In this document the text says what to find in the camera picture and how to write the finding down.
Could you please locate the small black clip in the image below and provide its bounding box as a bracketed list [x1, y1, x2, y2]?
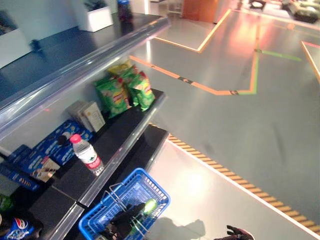
[29, 39, 43, 53]

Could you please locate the beige carton box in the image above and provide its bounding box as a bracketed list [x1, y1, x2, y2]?
[65, 100, 87, 126]
[78, 101, 106, 133]

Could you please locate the small blue Oreo box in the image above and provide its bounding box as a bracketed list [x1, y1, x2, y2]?
[6, 144, 33, 164]

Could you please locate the dark drink bottle blue cap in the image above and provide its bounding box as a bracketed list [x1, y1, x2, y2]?
[117, 0, 134, 24]

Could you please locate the dark background furniture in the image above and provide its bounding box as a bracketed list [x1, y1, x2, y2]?
[281, 0, 320, 24]

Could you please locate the small Pepsi bottle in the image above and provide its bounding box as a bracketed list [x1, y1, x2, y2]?
[0, 213, 44, 240]

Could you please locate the green drink can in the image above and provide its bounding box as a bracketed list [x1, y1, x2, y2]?
[0, 194, 15, 212]

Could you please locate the yellow chips bag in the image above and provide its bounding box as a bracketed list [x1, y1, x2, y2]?
[107, 59, 133, 76]

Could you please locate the orange wooden panel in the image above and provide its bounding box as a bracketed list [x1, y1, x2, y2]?
[182, 0, 219, 22]

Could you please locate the green can in basket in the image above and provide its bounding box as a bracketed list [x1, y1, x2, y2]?
[142, 198, 158, 215]

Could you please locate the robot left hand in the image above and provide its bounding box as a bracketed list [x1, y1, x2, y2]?
[99, 201, 154, 240]

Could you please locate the Oreo box cream picture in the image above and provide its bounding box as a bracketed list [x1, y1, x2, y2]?
[29, 156, 61, 183]

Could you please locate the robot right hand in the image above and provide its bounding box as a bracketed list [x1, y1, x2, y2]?
[214, 224, 254, 240]

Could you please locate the water bottle red label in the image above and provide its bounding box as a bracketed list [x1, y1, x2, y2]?
[69, 133, 105, 177]

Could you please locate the dark shelf board clear strip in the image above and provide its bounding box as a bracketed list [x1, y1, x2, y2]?
[0, 12, 171, 141]

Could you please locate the large green chips bag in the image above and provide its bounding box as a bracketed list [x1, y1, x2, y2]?
[93, 77, 132, 119]

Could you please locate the black low shelf board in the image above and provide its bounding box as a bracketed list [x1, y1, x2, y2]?
[99, 124, 170, 198]

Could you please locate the blue plastic shopping basket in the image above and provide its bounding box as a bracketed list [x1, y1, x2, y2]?
[78, 167, 171, 240]

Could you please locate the white open cardboard box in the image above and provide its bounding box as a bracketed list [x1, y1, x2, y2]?
[0, 9, 29, 69]
[76, 0, 114, 33]

